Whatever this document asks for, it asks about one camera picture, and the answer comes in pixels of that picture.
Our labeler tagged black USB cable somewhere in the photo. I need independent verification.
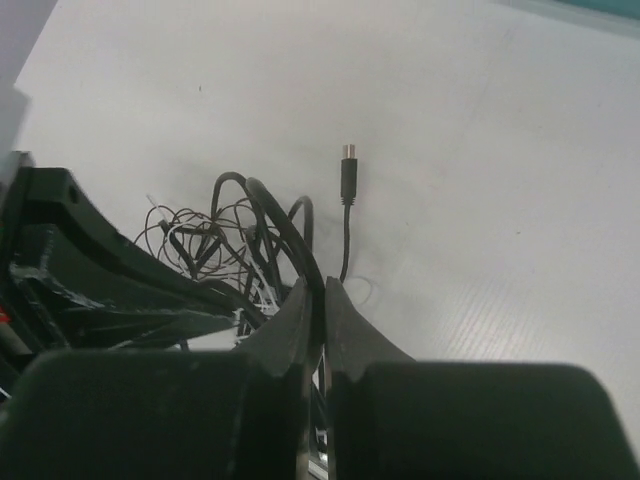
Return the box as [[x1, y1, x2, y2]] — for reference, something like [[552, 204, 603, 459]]
[[211, 171, 326, 351]]

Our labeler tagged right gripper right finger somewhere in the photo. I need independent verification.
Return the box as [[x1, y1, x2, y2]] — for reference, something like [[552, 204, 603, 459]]
[[325, 278, 633, 479]]

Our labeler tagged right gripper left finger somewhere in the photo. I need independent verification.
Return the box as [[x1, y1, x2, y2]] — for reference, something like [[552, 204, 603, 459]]
[[1, 281, 313, 479]]

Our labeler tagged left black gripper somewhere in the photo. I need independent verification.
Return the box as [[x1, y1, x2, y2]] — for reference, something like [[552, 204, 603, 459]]
[[1, 151, 233, 395]]

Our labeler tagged teal transparent plastic container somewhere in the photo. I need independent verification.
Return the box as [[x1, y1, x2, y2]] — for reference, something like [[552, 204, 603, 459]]
[[501, 0, 639, 22]]

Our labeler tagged thin brown white wire tangle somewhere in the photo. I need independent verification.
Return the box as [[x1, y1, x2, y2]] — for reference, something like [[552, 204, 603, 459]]
[[132, 193, 376, 346]]

